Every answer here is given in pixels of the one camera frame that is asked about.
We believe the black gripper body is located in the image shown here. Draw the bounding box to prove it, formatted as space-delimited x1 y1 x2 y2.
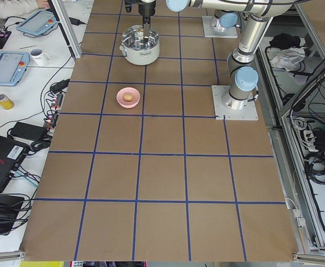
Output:
124 0 156 17

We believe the brown egg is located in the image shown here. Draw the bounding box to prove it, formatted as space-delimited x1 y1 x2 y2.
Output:
123 93 133 102

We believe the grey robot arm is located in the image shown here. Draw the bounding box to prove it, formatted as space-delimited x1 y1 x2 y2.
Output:
223 1 294 110
165 1 294 36

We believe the white electric cooking pot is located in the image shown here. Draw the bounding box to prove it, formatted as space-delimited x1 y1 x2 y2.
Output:
120 25 160 66

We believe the pink bowl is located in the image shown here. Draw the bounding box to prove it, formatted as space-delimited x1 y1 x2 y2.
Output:
116 87 140 108

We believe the far blue teach pendant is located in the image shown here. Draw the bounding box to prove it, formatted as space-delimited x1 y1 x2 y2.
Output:
16 9 57 37

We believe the blue teach pendant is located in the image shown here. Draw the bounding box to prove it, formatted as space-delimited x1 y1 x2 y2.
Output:
0 51 30 86
16 9 57 37

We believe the white mug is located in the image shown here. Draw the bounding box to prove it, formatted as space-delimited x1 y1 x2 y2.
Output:
30 48 51 67

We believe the power strip with red lights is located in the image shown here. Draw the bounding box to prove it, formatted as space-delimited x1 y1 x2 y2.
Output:
43 92 65 131

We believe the black cloth bundle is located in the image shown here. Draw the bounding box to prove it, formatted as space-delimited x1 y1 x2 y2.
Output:
269 33 301 50

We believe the white crumpled cloth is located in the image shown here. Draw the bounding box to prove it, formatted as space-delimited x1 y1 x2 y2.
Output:
270 48 311 72

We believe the near blue teach pendant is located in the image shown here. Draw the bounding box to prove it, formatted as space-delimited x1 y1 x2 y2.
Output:
0 51 30 86

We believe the black power brick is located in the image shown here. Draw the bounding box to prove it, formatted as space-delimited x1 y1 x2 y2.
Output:
9 122 48 141

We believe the yellow drink can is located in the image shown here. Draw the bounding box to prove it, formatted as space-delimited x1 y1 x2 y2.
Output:
0 93 14 110

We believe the black computer box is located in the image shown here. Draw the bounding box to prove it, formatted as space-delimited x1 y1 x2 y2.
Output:
0 136 30 193

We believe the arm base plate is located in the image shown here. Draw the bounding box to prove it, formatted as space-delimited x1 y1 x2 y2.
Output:
202 16 238 38
211 85 258 121

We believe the aluminium frame post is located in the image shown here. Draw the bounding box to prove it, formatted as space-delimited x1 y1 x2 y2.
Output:
48 0 82 61

